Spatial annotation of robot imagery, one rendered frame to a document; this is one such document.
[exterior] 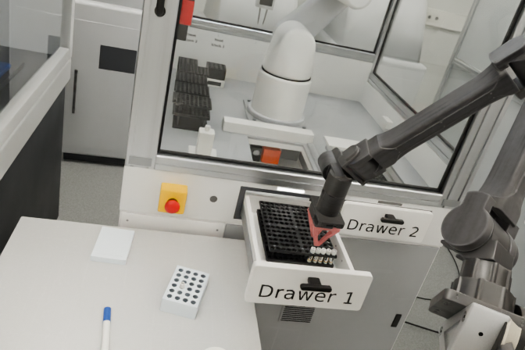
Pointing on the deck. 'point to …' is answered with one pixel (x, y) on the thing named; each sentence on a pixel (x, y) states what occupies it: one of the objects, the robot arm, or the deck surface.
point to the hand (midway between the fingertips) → (316, 238)
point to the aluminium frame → (378, 191)
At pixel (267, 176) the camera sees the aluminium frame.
